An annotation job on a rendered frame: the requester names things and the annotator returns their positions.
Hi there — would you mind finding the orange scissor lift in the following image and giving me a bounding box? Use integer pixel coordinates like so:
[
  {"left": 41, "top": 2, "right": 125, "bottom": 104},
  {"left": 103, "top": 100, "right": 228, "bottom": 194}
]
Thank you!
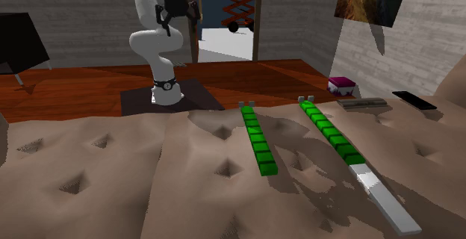
[{"left": 220, "top": 0, "right": 257, "bottom": 34}]

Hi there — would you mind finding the black cabinet on legs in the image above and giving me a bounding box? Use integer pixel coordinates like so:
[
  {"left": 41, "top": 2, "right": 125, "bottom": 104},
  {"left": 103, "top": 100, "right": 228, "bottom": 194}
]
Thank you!
[{"left": 0, "top": 12, "right": 52, "bottom": 87}]

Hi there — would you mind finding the magenta and white box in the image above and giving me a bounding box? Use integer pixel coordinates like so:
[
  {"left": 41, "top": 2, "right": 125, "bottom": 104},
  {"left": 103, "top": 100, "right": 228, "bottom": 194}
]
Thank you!
[{"left": 327, "top": 76, "right": 357, "bottom": 98}]

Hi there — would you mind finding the beige tufted sofa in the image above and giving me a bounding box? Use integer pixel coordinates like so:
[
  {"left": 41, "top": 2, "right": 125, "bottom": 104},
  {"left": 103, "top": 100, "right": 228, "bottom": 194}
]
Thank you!
[{"left": 0, "top": 54, "right": 466, "bottom": 239}]

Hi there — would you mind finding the black phone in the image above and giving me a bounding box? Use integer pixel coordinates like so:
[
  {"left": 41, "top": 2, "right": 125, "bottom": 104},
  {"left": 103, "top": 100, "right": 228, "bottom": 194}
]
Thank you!
[{"left": 391, "top": 90, "right": 438, "bottom": 111}]

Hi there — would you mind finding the brown door frame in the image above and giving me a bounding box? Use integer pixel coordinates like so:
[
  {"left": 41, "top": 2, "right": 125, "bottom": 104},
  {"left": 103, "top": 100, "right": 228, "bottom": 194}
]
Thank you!
[{"left": 183, "top": 0, "right": 264, "bottom": 63}]

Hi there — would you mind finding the green segmented handle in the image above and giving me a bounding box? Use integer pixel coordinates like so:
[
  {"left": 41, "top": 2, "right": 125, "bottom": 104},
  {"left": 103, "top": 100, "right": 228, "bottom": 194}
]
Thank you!
[{"left": 237, "top": 100, "right": 279, "bottom": 177}]

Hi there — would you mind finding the green-handled silver knife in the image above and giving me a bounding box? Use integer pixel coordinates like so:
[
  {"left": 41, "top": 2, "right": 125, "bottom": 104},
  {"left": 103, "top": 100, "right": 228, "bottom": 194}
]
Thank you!
[{"left": 297, "top": 95, "right": 423, "bottom": 237}]

